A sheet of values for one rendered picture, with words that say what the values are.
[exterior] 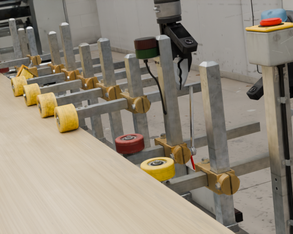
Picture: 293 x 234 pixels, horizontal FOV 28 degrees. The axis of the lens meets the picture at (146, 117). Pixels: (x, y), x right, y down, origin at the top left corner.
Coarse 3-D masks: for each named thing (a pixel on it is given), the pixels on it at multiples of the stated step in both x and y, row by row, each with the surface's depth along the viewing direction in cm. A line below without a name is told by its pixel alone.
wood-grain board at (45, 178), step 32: (0, 96) 252; (0, 128) 195; (32, 128) 189; (0, 160) 159; (32, 160) 155; (64, 160) 151; (96, 160) 148; (0, 192) 134; (32, 192) 132; (64, 192) 129; (96, 192) 126; (128, 192) 124; (160, 192) 121; (0, 224) 116; (32, 224) 114; (64, 224) 112; (96, 224) 110; (128, 224) 108; (160, 224) 106; (192, 224) 104
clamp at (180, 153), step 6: (156, 138) 170; (156, 144) 169; (162, 144) 165; (168, 144) 162; (180, 144) 161; (186, 144) 162; (168, 150) 162; (174, 150) 159; (180, 150) 159; (186, 150) 160; (168, 156) 163; (174, 156) 159; (180, 156) 159; (186, 156) 160; (174, 162) 161; (180, 162) 159; (186, 162) 160
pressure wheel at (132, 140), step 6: (120, 138) 162; (126, 138) 161; (132, 138) 161; (138, 138) 159; (120, 144) 158; (126, 144) 158; (132, 144) 158; (138, 144) 159; (144, 144) 162; (120, 150) 159; (126, 150) 158; (132, 150) 158; (138, 150) 159
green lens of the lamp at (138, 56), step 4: (156, 48) 153; (136, 52) 153; (140, 52) 152; (144, 52) 152; (148, 52) 152; (152, 52) 152; (156, 52) 153; (136, 56) 154; (140, 56) 152; (144, 56) 152; (148, 56) 152; (152, 56) 152
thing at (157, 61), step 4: (136, 40) 152; (140, 40) 151; (148, 48) 152; (152, 48) 152; (156, 56) 154; (144, 60) 154; (156, 60) 157; (160, 60) 155; (156, 64) 157; (160, 64) 155; (148, 68) 155; (152, 76) 156; (156, 80) 157; (160, 92) 158; (160, 96) 158; (164, 108) 159; (164, 112) 159
